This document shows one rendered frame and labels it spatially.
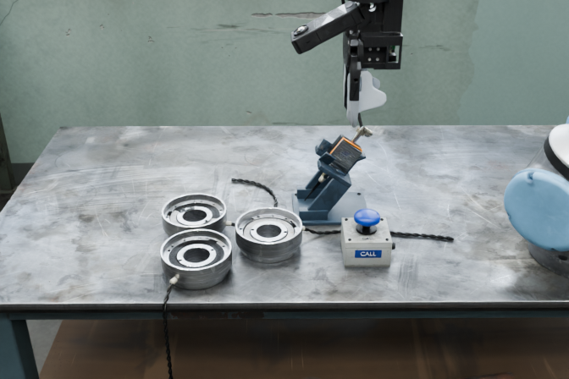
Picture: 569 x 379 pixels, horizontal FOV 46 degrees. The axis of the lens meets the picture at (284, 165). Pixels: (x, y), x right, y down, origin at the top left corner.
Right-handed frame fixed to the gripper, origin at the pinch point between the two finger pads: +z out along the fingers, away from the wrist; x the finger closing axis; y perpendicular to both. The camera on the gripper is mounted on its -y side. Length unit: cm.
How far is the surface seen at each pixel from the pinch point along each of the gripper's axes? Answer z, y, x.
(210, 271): 14.7, -21.5, -21.7
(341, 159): 7.6, -0.9, -1.3
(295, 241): 14.9, -9.0, -14.1
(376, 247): 14.5, 2.9, -16.8
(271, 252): 15.5, -12.8, -16.1
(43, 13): 23, -96, 151
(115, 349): 43, -41, -7
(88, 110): 62, -85, 151
